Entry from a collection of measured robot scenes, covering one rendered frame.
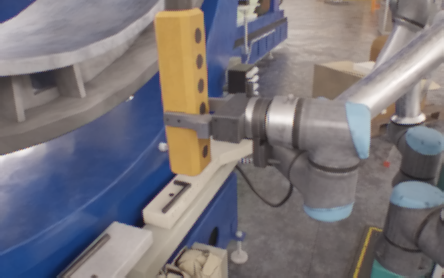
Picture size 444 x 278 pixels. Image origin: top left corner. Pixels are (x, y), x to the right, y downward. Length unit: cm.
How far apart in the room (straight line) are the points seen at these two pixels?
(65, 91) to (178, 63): 57
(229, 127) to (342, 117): 18
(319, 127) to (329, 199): 13
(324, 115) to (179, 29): 28
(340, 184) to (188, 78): 32
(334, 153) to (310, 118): 7
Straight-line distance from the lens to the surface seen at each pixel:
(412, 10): 144
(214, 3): 175
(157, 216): 122
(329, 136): 56
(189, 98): 62
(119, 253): 103
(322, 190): 61
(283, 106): 57
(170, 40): 60
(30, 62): 85
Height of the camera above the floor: 154
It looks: 24 degrees down
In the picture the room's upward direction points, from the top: 2 degrees counter-clockwise
